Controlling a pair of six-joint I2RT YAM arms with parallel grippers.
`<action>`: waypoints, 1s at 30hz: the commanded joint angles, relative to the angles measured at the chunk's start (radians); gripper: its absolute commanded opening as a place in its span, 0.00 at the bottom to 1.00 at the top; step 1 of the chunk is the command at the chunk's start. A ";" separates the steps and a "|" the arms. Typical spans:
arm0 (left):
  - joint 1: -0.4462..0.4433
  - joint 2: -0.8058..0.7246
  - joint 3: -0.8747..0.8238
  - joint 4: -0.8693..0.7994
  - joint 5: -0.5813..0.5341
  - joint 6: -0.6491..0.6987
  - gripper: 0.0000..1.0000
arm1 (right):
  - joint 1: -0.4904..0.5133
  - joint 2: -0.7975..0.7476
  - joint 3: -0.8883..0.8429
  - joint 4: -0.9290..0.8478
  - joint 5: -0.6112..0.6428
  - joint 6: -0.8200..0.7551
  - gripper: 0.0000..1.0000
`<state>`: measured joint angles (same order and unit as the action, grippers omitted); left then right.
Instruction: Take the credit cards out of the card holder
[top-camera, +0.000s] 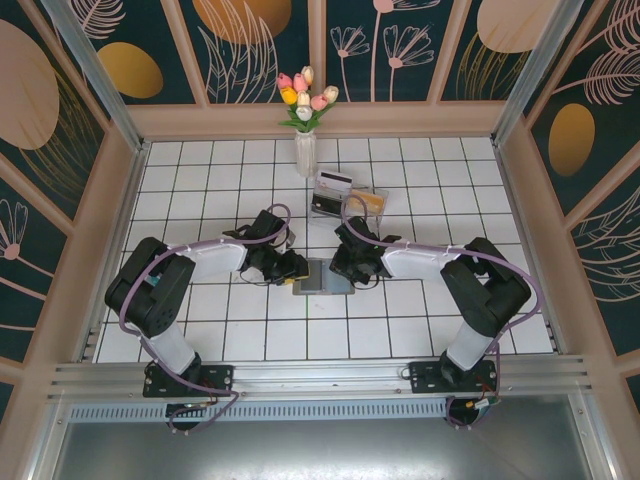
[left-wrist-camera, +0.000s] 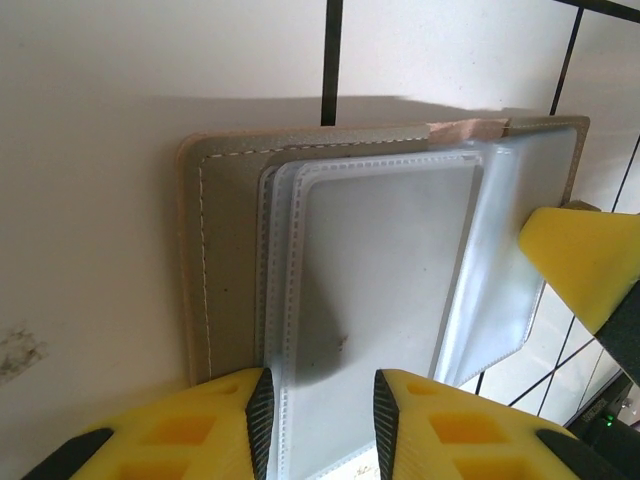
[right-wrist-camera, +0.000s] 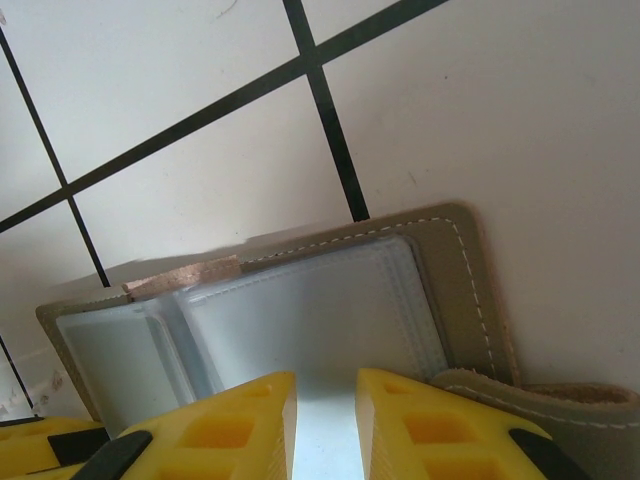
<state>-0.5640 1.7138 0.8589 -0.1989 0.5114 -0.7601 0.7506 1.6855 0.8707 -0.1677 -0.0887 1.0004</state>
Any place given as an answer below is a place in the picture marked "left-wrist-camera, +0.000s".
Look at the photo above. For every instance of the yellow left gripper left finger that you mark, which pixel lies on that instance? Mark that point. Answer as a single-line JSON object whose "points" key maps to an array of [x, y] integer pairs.
{"points": [[190, 435]]}

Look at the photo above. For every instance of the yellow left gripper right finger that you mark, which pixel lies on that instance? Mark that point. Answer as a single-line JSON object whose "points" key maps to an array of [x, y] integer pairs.
{"points": [[465, 440]]}

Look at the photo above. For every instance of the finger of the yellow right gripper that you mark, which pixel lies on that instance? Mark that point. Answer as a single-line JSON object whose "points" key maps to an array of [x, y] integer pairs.
{"points": [[585, 260]]}

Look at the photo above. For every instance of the cream printed card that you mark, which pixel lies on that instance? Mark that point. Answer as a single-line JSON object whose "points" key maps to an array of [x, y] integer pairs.
{"points": [[350, 467]]}

